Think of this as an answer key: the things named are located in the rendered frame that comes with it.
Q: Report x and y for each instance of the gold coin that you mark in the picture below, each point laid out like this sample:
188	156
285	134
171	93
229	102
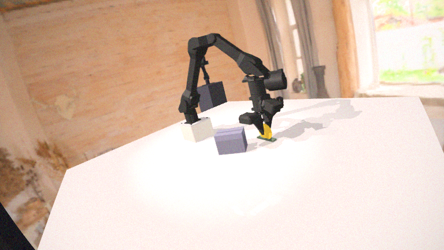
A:
267	132

